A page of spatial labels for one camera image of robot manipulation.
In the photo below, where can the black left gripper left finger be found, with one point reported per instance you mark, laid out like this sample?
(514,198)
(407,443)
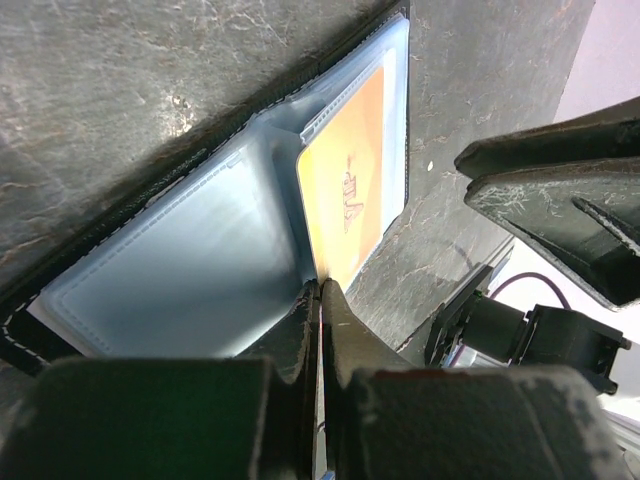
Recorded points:
(249,417)

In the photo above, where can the gold VIP card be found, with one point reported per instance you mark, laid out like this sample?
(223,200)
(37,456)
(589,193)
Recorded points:
(340,175)

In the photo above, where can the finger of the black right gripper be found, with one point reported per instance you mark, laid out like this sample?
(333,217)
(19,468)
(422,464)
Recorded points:
(612,132)

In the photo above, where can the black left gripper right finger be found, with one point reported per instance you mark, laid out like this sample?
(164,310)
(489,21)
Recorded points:
(386,419)

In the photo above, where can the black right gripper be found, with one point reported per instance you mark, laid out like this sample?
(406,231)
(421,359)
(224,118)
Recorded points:
(581,217)

